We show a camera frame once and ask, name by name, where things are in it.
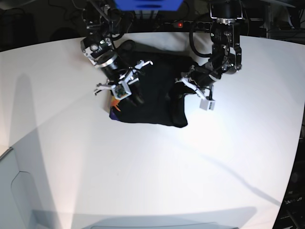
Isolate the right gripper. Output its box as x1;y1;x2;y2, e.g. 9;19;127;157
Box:
93;60;153;105

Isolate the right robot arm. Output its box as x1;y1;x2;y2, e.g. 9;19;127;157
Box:
81;0;153;105

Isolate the blue box overhead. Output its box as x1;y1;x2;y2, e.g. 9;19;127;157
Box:
114;0;183;11

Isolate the white power strip red switch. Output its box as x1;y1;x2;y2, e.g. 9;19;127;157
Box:
157;21;212;33

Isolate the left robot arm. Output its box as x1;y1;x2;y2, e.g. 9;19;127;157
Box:
167;0;243;101

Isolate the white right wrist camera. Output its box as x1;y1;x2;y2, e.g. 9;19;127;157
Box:
112;81;132;100

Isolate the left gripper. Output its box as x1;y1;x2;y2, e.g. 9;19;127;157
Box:
168;66;216;100

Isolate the black box with OpenArm label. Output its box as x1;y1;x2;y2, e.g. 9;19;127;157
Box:
273;161;305;229

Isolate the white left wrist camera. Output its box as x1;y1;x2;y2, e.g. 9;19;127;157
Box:
200;99;215;111

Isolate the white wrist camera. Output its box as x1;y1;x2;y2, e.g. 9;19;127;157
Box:
200;99;215;111
112;81;132;100

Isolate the black T-shirt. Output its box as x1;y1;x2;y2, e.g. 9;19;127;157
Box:
109;40;195;128

